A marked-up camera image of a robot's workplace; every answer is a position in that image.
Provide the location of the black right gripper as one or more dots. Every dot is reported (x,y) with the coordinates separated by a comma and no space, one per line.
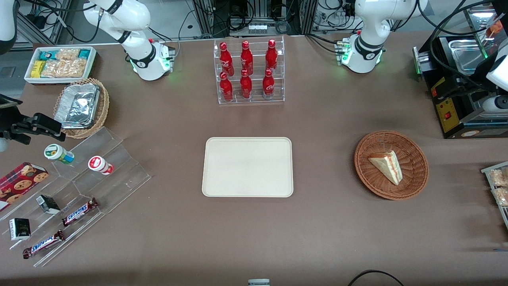
(8,128)

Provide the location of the triangular sandwich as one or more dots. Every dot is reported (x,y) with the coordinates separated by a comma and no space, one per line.
(387,167)

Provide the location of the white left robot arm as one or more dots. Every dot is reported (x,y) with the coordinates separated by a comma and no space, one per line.
(369,39)

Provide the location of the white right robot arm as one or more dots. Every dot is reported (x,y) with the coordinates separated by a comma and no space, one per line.
(139,47)

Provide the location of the light wicker basket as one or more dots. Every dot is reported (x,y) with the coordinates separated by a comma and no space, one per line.
(103,107)

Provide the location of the beige rectangular tray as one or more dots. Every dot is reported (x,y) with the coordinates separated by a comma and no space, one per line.
(246,167)

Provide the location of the brown wicker basket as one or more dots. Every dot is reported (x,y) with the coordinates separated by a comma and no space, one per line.
(412,174)

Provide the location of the grey metal snack tray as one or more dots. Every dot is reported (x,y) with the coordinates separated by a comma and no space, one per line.
(488,170)

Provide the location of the green label yogurt cup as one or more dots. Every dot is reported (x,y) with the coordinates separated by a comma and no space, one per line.
(57,153)

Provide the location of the stack of foil trays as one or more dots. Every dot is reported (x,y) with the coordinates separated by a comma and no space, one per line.
(77,105)

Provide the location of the white plastic snack bin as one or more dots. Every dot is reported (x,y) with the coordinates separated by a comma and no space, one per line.
(59,80)

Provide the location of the yellow snack pack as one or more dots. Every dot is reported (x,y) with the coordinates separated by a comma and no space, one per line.
(37,68)

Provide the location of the clear bag of crackers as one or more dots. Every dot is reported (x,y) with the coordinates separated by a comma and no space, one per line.
(63,68)
(67,54)

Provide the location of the red label yogurt cup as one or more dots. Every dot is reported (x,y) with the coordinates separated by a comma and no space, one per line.
(100,164)

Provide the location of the red plaid cookie box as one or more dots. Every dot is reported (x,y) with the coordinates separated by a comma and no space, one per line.
(20,182)

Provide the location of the teal snack pack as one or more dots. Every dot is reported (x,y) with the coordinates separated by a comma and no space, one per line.
(84,53)
(48,55)

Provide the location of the small black box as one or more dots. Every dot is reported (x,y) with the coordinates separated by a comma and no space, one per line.
(48,204)
(20,229)

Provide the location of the clear acrylic tiered stand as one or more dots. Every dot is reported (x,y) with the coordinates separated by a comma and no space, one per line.
(115,186)

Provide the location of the brown Snickers bar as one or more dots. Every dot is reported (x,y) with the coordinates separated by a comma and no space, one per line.
(79,211)
(43,244)

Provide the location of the red cola bottle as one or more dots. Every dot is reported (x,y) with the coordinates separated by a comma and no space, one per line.
(246,86)
(226,89)
(247,57)
(268,85)
(226,59)
(271,55)

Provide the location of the clear acrylic bottle rack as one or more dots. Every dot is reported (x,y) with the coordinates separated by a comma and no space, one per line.
(256,99)

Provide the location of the white terminal block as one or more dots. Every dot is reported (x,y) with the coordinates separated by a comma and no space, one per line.
(257,28)

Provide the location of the small grey device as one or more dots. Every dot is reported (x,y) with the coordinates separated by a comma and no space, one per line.
(258,283)

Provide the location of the black heated display machine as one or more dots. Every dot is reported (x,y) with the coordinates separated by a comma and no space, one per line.
(452,115)

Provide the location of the clear pack of fried snack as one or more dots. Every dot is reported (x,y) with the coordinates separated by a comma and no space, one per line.
(499,177)
(501,196)

